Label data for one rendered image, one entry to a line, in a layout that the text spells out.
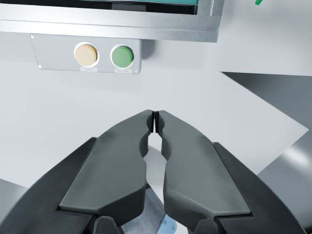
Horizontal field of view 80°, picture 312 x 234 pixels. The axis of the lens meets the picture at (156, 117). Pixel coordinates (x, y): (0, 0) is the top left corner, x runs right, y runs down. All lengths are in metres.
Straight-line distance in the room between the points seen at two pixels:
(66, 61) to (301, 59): 0.56
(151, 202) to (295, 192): 2.18
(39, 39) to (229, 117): 0.50
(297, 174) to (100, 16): 2.26
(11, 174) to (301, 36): 0.97
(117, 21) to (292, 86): 1.53
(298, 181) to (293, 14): 2.05
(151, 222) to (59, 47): 0.43
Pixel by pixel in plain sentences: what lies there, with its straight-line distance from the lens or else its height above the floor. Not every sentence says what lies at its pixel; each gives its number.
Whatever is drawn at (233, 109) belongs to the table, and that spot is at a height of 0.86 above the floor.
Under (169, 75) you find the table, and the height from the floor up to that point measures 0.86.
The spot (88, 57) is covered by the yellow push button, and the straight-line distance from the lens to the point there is 0.40.
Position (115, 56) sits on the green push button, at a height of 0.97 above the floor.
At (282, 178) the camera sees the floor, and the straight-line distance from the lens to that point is 2.34.
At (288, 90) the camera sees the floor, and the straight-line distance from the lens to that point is 1.76.
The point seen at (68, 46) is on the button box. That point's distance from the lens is 0.42.
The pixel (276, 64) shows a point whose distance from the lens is 0.59.
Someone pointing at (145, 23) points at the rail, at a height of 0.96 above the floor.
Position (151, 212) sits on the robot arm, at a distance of 0.52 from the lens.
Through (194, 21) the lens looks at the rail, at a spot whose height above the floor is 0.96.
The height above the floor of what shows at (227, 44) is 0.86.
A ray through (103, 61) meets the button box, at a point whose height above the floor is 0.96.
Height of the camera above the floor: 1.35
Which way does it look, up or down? 61 degrees down
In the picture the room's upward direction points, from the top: 179 degrees clockwise
